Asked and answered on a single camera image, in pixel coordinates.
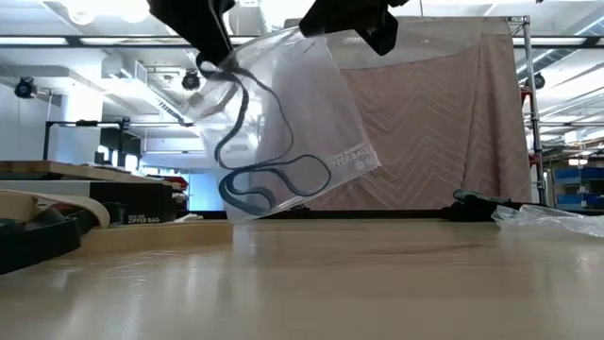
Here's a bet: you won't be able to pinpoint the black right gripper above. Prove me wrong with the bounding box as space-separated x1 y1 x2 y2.
299 0 411 57

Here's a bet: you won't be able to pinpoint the thin blue rubber band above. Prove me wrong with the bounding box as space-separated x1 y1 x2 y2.
194 54 296 172

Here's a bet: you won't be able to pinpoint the black white zipper bag box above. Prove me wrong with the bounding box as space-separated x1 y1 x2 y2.
0 180 177 226

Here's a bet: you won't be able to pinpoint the thick black rubber band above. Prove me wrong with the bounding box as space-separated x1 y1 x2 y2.
0 207 83 277

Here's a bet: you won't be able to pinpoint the black overhead rig bar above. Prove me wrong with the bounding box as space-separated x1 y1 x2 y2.
0 35 604 48

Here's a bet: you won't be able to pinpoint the red items on workbench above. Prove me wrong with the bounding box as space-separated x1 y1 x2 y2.
149 175 190 191

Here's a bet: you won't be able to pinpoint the grey-backed work glove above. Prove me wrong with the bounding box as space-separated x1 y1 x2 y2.
452 188 513 205

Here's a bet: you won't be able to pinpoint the black work glove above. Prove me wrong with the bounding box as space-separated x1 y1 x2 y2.
442 200 525 223

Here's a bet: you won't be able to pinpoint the grey storage shelf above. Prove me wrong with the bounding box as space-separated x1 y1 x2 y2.
541 144 604 212

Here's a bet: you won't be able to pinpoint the blue storage bin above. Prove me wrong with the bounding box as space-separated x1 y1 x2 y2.
556 192 604 210
554 167 604 187

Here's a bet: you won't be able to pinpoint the crumpled clear plastic bag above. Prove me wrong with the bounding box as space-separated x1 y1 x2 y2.
490 204 604 239

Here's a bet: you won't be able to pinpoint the black background rig frame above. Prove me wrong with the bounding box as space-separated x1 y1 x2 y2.
42 118 199 162

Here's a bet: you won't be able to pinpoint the black aluminium table frame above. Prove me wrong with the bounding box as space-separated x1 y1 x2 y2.
176 209 604 222

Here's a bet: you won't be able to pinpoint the chrome wire rack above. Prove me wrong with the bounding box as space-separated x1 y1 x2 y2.
506 15 548 207

